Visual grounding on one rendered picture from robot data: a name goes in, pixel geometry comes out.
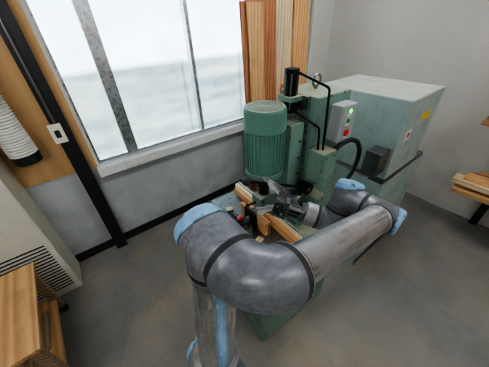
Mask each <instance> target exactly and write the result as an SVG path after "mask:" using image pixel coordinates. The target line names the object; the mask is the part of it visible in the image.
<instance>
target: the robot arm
mask: <svg viewBox="0 0 489 367"><path fill-rule="evenodd" d="M261 178H262V179H263V180H264V181H265V182H266V183H267V184H268V186H269V188H270V189H271V190H272V191H273V193H276V194H278V195H276V196H275V197H276V199H275V202H273V204H274V206H273V207H272V206H271V205H266V206H264V207H262V206H260V207H254V208H251V210H252V211H254V212H257V213H258V215H259V216H262V215H264V214H265V213H270V214H271V216H275V217H277V218H280V217H281V218H280V219H283V220H284V219H285V216H287V215H288V216H292V217H293V218H296V219H297V221H300V222H301V224H304V225H306V226H310V227H312V228H314V229H318V230H319V231H317V232H314V233H312V234H310V235H308V236H306V237H303V238H301V239H299V240H297V241H295V242H293V243H289V242H285V241H276V242H273V243H271V244H265V243H261V242H258V241H257V240H255V239H254V238H253V237H252V236H251V235H250V234H249V233H248V232H246V231H245V230H244V229H243V228H242V227H241V226H240V225H239V224H238V223H237V222H236V221H235V220H234V219H233V218H232V217H230V215H229V214H228V213H227V212H226V211H225V210H223V209H222V208H220V207H219V206H218V205H216V204H212V203H205V204H201V205H197V206H196V207H193V208H192V209H190V210H189V211H187V212H186V213H185V214H184V215H183V217H182V218H180V219H179V221H178V222H177V223H176V225H175V229H174V238H175V241H176V244H177V245H178V246H180V248H181V250H182V251H183V254H184V258H185V263H186V272H187V275H188V279H189V285H190V291H191V301H192V307H193V312H194V322H195V329H196V338H195V341H194V342H192V343H191V345H190V347H189V349H188V352H187V359H188V364H189V366H190V367H246V365H245V364H244V362H243V361H242V359H241V358H240V356H239V344H238V341H237V340H236V337H235V336H234V332H235V318H236V309H240V310H243V311H245V312H251V313H255V314H260V315H281V314H285V313H289V312H292V311H295V310H297V309H299V308H300V307H302V306H303V305H304V304H305V303H307V302H308V301H309V300H310V299H311V297H312V296H313V295H314V290H315V283H317V282H319V281H320V280H321V279H322V278H323V277H325V276H326V275H328V274H329V273H331V272H332V271H333V270H334V269H336V268H337V267H339V266H340V265H342V263H344V262H345V261H347V260H348V259H350V258H351V257H352V256H353V255H355V254H356V253H358V252H359V251H360V250H362V249H363V248H364V247H366V246H367V245H369V244H370V243H371V242H372V241H374V240H375V239H376V238H378V237H379V236H381V235H382V234H383V233H387V234H389V235H391V236H392V235H394V234H395V233H396V231H397V230H398V229H399V227H400V225H401V224H402V222H403V221H404V219H405V217H406V215H407V212H406V210H403V209H402V208H401V207H400V206H396V205H393V204H391V203H390V202H387V201H386V200H383V199H381V198H380V197H377V196H375V195H374V194H371V193H370V192H367V191H365V190H364V189H365V185H363V184H362V183H360V182H357V181H353V180H350V179H347V178H341V179H339V180H338V182H337V184H336V185H335V186H334V187H335V188H334V190H333V192H332V194H331V195H330V199H329V200H328V202H327V204H326V206H325V207H322V206H320V205H317V204H314V203H312V202H307V203H304V202H303V203H302V204H301V206H300V205H299V204H298V202H297V201H296V200H295V198H294V197H293V195H291V193H290V192H289V191H288V190H285V189H284V187H282V186H281V185H279V184H278V183H276V182H274V181H272V180H271V179H269V178H266V177H263V176H262V177H261ZM352 213H353V214H352ZM351 214H352V215H351ZM278 216H279V217H278Z"/></svg>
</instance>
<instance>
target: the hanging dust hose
mask: <svg viewBox="0 0 489 367"><path fill-rule="evenodd" d="M1 96H2V95H0V147H1V149H3V151H5V154H6V155H7V156H8V157H9V159H10V160H11V162H12V163H13V165H14V166H15V167H26V166H29V165H33V164H36V163H37V162H40V161H41V160H42V159H43V156H42V155H41V152H40V151H39V150H38V148H36V145H35V143H34V142H33V141H32V140H31V138H30V136H29V135H28V134H27V133H26V131H25V129H24V128H23V126H22V125H21V124H20V123H19V121H18V120H17V118H16V117H15V115H13V114H14V113H13V112H11V111H12V110H11V109H9V108H10V107H9V106H8V104H6V101H5V100H3V98H1Z"/></svg>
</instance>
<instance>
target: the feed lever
mask: <svg viewBox="0 0 489 367"><path fill-rule="evenodd" d="M242 184H243V185H244V186H249V185H250V184H260V185H268V184H267V183H266V182H265V181H254V180H251V179H250V178H249V177H244V178H243V179H242ZM278 184H279V185H281V186H283V187H292V188H298V191H300V192H302V193H303V194H305V195H307V194H310V193H311V191H312V189H313V186H314V185H316V184H317V183H315V182H313V183H309V182H308V181H306V180H302V181H300V182H299V184H298V185H294V184H286V183H278Z"/></svg>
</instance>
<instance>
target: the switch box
mask: <svg viewBox="0 0 489 367"><path fill-rule="evenodd" d="M357 105H358V102H354V101H350V100H343V101H341V102H338V103H334V104H332V106H331V111H330V118H329V122H328V127H327V135H326V139H327V140H329V141H332V142H334V143H337V142H340V141H343V140H345V139H347V138H349V137H350V135H351V129H352V125H353V122H354V117H355V114H356V110H357ZM351 108H352V109H353V111H352V114H351V116H349V117H350V118H351V121H350V122H349V125H347V126H345V124H348V123H346V120H347V119H348V118H349V117H348V116H347V115H348V114H350V113H349V110H350V109H351ZM347 129H348V130H349V134H348V135H347V136H346V137H345V138H343V139H342V137H344V136H345V135H344V131H345V130H347Z"/></svg>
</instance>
